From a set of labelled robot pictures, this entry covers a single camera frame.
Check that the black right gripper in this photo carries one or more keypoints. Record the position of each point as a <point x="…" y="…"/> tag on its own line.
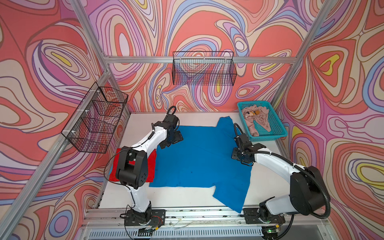
<point x="235" y="155"/>

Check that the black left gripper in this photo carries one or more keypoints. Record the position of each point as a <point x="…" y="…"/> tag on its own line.
<point x="179" y="137"/>

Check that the blue t shirt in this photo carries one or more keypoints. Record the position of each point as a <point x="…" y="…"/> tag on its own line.
<point x="203" y="159"/>

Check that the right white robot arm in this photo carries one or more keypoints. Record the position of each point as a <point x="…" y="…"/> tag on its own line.
<point x="308" y="193"/>

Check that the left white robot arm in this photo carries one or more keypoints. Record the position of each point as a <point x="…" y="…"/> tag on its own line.
<point x="132" y="168"/>

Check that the folded red t shirt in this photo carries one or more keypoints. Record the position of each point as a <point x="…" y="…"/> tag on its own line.
<point x="151" y="167"/>

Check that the teal plastic laundry basket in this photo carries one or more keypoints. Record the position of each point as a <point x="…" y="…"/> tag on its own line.
<point x="277" y="128"/>

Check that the beige t shirt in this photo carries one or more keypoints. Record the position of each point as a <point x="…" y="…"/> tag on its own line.
<point x="259" y="115"/>

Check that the aluminium horizontal back bar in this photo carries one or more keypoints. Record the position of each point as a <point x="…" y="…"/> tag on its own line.
<point x="168" y="60"/>

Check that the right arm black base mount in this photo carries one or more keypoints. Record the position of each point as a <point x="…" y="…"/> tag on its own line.
<point x="261" y="215"/>

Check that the black wire basket back wall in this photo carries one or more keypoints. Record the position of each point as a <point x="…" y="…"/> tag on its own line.
<point x="191" y="72"/>

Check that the black wire basket wall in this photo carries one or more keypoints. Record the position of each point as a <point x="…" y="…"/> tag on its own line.
<point x="191" y="72"/>
<point x="95" y="120"/>

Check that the black wire basket left wall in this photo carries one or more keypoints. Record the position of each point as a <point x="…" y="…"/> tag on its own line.
<point x="95" y="120"/>

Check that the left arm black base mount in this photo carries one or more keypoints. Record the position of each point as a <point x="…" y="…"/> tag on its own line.
<point x="150" y="217"/>

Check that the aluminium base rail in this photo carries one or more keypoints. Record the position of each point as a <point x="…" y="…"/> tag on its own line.
<point x="208" y="223"/>

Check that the aluminium frame corner post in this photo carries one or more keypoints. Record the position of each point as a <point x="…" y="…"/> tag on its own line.
<point x="314" y="29"/>

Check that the aluminium left frame post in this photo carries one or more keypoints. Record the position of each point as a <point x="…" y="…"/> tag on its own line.
<point x="53" y="59"/>

